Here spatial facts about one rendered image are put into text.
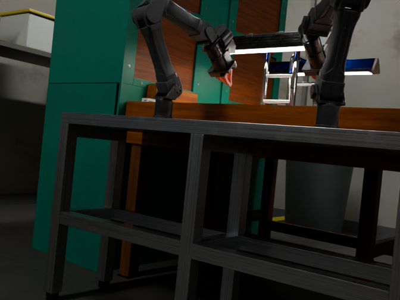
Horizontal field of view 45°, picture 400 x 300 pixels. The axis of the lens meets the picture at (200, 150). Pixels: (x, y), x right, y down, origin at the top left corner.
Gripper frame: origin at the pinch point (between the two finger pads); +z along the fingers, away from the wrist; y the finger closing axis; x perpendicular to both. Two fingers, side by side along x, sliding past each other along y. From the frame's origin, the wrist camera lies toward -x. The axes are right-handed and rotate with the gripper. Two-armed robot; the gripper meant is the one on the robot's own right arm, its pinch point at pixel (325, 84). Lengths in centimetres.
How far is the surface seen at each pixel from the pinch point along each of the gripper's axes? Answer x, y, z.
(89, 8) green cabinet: -16, 115, -33
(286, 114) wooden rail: 16.5, 7.8, -0.7
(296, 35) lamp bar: -30.9, 24.1, 0.1
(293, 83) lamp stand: -28.8, 32.1, 24.0
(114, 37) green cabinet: -5, 95, -23
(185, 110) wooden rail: 16, 53, -1
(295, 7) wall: -262, 161, 125
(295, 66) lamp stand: -35, 32, 19
